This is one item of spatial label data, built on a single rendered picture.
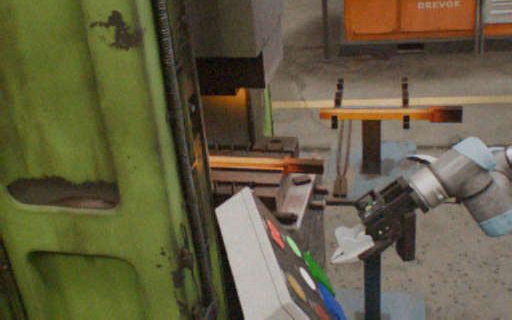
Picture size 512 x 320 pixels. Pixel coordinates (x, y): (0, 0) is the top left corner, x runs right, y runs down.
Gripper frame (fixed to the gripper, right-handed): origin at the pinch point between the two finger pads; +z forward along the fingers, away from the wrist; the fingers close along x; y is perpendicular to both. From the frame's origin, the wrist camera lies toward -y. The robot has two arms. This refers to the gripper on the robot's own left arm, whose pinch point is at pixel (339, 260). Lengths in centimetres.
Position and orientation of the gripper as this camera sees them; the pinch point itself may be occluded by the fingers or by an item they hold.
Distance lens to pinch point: 134.7
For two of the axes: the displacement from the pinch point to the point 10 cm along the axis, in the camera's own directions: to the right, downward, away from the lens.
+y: -5.7, -6.7, -4.7
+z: -8.0, 5.9, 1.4
